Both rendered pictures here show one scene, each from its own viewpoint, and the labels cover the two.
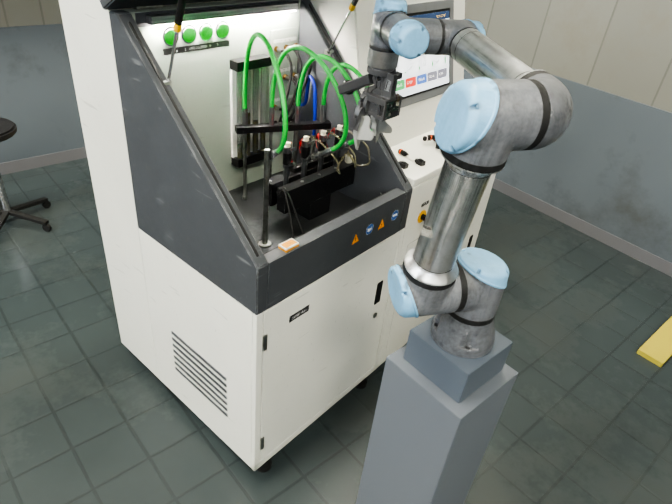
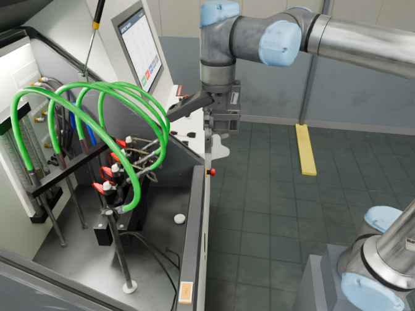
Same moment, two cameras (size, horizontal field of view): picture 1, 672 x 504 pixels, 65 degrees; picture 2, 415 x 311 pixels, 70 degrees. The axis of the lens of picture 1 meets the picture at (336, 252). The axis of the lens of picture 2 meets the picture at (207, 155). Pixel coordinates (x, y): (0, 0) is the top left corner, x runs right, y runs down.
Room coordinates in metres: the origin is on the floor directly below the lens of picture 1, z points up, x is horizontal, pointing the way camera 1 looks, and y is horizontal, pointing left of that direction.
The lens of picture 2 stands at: (0.84, 0.32, 1.66)
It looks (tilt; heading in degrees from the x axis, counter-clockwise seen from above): 36 degrees down; 324
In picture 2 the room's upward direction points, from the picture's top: straight up
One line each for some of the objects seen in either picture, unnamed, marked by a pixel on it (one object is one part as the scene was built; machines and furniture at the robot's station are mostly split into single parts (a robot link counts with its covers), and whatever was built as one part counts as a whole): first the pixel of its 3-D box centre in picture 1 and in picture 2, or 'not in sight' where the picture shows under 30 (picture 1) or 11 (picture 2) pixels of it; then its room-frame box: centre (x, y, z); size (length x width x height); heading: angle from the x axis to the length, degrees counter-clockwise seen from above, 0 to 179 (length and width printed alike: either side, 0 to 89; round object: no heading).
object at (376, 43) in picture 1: (388, 24); (220, 33); (1.32, -0.06, 1.52); 0.09 x 0.08 x 0.11; 20
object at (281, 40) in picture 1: (286, 76); (45, 112); (1.86, 0.24, 1.20); 0.13 x 0.03 x 0.31; 142
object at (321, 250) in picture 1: (338, 242); (192, 242); (1.36, 0.00, 0.87); 0.62 x 0.04 x 0.16; 142
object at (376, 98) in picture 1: (380, 92); (220, 106); (1.32, -0.06, 1.36); 0.09 x 0.08 x 0.12; 52
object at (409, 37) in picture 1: (411, 36); (269, 39); (1.23, -0.11, 1.51); 0.11 x 0.11 x 0.08; 20
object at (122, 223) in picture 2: (310, 190); (128, 205); (1.61, 0.11, 0.91); 0.34 x 0.10 x 0.15; 142
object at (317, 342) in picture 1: (329, 344); (200, 309); (1.35, -0.02, 0.44); 0.65 x 0.02 x 0.68; 142
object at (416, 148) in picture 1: (441, 147); (186, 114); (1.97, -0.36, 0.96); 0.70 x 0.22 x 0.03; 142
